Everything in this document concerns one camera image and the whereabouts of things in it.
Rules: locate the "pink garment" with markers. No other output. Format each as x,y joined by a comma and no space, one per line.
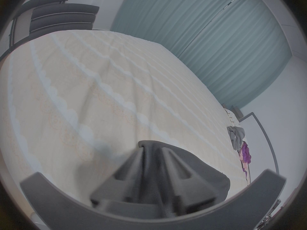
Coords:
244,168

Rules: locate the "grey garment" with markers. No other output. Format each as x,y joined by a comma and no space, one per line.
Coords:
236,135

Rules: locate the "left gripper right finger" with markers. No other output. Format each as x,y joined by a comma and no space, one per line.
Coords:
191,190

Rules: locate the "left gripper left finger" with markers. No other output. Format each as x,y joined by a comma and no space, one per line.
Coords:
112,190

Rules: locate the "black T-shirt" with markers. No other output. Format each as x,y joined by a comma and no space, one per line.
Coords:
208,178

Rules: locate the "blue-green curtain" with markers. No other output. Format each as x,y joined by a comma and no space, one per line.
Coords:
168,13
239,51

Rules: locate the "grey bedside table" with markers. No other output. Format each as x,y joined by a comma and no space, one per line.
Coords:
238,111

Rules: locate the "bed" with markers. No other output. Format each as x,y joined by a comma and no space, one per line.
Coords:
96,80

